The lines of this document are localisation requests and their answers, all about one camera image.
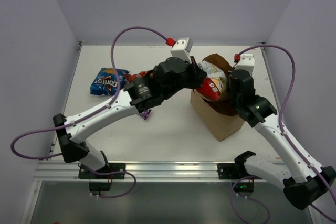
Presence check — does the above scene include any red snack bag with barcode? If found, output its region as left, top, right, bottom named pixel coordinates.
left=196, top=61, right=228, bottom=102

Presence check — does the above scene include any brown paper bag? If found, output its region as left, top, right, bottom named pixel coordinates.
left=190, top=54, right=244, bottom=142

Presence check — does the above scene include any red white snack packet bottom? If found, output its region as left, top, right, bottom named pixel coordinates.
left=124, top=70, right=153, bottom=84

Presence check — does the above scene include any blue snack packet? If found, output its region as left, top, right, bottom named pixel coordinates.
left=90, top=68, right=129, bottom=95

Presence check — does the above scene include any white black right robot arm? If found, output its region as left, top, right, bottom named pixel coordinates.
left=229, top=69, right=335, bottom=210

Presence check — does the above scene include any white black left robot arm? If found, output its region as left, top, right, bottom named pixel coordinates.
left=53, top=57, right=207, bottom=178

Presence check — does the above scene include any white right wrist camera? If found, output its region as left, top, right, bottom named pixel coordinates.
left=233, top=54, right=255, bottom=75

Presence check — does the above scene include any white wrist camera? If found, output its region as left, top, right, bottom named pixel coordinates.
left=233, top=54, right=255, bottom=75
left=170, top=37, right=193, bottom=63

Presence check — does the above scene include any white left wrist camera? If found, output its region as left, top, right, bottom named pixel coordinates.
left=170, top=37, right=193, bottom=63

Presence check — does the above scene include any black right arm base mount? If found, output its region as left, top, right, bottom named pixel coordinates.
left=217, top=151, right=256, bottom=196

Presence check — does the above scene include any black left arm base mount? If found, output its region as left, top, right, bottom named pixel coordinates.
left=78, top=162, right=126, bottom=195

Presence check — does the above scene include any aluminium front rail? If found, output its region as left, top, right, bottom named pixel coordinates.
left=34, top=161, right=221, bottom=182

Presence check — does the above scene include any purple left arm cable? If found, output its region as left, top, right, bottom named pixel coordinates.
left=10, top=26, right=175, bottom=161

